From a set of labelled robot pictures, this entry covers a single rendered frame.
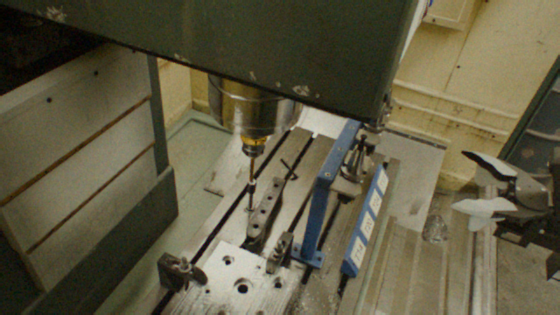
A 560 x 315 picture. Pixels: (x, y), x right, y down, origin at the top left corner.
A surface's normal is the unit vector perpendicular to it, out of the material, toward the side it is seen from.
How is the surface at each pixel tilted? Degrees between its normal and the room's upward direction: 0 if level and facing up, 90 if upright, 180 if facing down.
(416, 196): 24
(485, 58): 90
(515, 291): 0
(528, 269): 0
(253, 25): 90
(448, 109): 90
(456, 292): 17
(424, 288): 8
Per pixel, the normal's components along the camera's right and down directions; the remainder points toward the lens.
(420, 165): -0.07, -0.45
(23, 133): 0.91, 0.33
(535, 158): -0.18, 0.63
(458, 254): -0.18, -0.82
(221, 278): 0.10, -0.76
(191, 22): -0.40, 0.57
